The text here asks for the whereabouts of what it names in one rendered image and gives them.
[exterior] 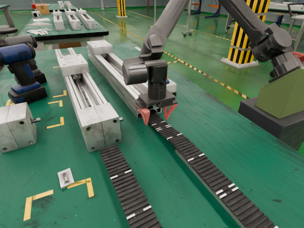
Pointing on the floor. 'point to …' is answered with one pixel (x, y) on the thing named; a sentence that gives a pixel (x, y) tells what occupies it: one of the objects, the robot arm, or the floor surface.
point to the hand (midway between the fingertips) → (156, 119)
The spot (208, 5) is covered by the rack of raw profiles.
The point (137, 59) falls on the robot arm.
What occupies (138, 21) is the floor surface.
